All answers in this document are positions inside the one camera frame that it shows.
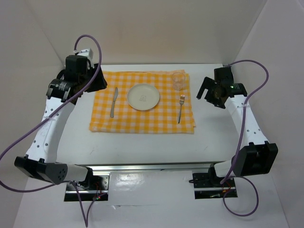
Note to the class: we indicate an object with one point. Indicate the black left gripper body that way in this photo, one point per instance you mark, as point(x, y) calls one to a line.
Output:
point(85, 79)

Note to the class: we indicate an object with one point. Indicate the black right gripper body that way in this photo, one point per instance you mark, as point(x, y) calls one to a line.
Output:
point(211, 96)

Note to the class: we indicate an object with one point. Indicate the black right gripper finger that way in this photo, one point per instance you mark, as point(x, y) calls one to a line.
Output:
point(94, 78)
point(208, 84)

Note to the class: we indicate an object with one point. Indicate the silver table knife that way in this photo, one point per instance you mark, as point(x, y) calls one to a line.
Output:
point(113, 102)

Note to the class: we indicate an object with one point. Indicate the clear drinking glass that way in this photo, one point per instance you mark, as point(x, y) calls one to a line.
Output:
point(178, 80)

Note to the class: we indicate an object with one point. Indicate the silver fork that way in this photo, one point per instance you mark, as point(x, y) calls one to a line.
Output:
point(181, 102)

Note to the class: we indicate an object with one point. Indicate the cream round plate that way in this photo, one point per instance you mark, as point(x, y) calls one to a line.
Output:
point(143, 97)

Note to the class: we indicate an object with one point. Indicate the yellow white checkered cloth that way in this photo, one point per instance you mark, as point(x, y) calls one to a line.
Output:
point(162, 119)

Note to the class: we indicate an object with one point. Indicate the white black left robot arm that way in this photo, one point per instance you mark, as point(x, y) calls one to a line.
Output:
point(40, 160)

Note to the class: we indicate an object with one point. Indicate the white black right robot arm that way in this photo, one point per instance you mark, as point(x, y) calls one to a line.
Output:
point(255, 155)

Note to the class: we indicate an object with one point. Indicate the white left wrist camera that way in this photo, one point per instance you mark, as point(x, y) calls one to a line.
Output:
point(85, 52)

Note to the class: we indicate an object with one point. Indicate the aluminium front rail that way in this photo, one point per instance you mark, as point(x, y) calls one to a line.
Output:
point(141, 167)

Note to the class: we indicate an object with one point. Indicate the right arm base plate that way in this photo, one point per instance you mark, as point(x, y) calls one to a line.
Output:
point(206, 187)

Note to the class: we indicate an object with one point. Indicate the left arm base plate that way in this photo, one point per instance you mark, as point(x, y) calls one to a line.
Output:
point(97, 189)

